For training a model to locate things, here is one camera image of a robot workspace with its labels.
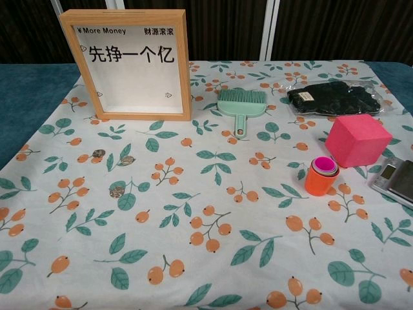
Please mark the black gloves in plastic bag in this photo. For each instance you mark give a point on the black gloves in plastic bag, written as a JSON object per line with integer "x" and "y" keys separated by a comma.
{"x": 332, "y": 97}

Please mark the silver coin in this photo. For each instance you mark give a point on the silver coin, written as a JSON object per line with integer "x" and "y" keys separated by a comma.
{"x": 127, "y": 160}
{"x": 116, "y": 192}
{"x": 97, "y": 154}

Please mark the silver digital pocket scale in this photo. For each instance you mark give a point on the silver digital pocket scale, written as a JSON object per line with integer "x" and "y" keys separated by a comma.
{"x": 397, "y": 184}

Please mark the magenta nested cup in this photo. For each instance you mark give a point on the magenta nested cup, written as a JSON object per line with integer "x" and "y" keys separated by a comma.
{"x": 324, "y": 164}

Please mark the floral white tablecloth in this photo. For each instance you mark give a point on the floral white tablecloth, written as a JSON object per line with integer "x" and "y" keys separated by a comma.
{"x": 206, "y": 200}

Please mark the pink foam cube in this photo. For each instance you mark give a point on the pink foam cube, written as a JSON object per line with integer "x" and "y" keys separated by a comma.
{"x": 355, "y": 142}

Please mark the orange plastic cup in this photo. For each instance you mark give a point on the orange plastic cup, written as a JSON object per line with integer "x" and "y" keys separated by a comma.
{"x": 317, "y": 184}

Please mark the mint green hand brush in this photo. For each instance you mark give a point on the mint green hand brush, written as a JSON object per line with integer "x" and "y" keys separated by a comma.
{"x": 240, "y": 109}

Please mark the wooden frame money box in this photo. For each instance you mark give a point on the wooden frame money box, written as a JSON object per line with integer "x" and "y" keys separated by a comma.
{"x": 129, "y": 80}

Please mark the white partition post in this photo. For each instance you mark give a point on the white partition post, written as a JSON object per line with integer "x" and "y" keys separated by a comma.
{"x": 270, "y": 29}

